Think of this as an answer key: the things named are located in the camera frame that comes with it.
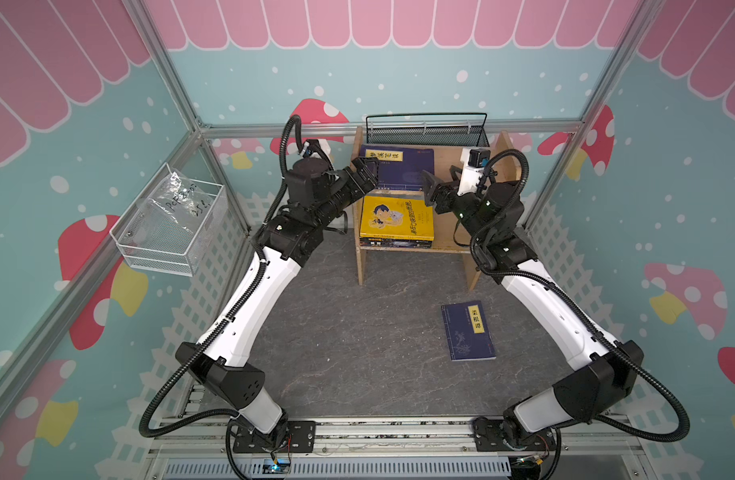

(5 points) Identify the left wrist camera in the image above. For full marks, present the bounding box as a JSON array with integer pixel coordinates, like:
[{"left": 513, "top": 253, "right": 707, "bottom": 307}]
[{"left": 301, "top": 139, "right": 331, "bottom": 162}]

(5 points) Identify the dark blue book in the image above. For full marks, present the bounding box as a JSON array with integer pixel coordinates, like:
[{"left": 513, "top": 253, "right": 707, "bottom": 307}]
[
  {"left": 360, "top": 145, "right": 435, "bottom": 191},
  {"left": 441, "top": 300, "right": 497, "bottom": 362}
]

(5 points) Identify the white wire mesh basket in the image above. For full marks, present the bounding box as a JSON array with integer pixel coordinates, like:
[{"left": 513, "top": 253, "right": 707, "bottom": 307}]
[{"left": 110, "top": 164, "right": 229, "bottom": 277}]

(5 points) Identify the clear plastic bag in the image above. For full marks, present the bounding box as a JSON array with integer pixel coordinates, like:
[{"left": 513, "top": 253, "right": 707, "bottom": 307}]
[{"left": 148, "top": 170, "right": 214, "bottom": 234}]

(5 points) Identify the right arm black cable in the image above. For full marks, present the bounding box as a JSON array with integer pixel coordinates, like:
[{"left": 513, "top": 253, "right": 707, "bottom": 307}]
[{"left": 462, "top": 148, "right": 691, "bottom": 444}]

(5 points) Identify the black deer antler book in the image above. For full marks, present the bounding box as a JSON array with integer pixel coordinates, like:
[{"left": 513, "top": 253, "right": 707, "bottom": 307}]
[{"left": 360, "top": 237, "right": 433, "bottom": 249}]

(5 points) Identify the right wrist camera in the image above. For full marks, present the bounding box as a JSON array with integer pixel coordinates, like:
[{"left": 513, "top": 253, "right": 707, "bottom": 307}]
[{"left": 457, "top": 148, "right": 491, "bottom": 196}]

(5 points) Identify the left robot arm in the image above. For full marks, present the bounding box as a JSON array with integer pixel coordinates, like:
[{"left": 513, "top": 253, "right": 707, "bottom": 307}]
[{"left": 139, "top": 157, "right": 379, "bottom": 448}]

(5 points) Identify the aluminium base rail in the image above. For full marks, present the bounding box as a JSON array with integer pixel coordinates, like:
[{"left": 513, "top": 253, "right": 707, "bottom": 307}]
[{"left": 138, "top": 416, "right": 657, "bottom": 479}]

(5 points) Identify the black wire mesh basket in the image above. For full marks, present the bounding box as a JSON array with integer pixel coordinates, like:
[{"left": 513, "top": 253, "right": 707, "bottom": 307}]
[{"left": 364, "top": 112, "right": 489, "bottom": 147}]

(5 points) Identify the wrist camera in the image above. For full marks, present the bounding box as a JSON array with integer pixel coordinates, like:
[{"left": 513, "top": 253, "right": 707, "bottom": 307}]
[
  {"left": 301, "top": 139, "right": 331, "bottom": 162},
  {"left": 457, "top": 148, "right": 491, "bottom": 196}
]

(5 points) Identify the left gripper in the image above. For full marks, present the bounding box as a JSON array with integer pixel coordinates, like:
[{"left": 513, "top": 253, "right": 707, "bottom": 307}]
[{"left": 314, "top": 155, "right": 379, "bottom": 229}]

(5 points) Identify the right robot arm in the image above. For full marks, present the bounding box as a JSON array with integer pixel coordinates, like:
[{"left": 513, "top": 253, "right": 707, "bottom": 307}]
[{"left": 421, "top": 172, "right": 691, "bottom": 449}]

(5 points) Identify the wooden two-tier bookshelf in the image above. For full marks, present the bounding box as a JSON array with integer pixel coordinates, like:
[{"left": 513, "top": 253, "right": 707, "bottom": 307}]
[{"left": 350, "top": 127, "right": 525, "bottom": 290}]

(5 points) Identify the yellow cartoon book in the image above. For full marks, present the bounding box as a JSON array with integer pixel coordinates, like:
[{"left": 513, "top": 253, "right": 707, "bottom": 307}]
[{"left": 360, "top": 196, "right": 435, "bottom": 243}]

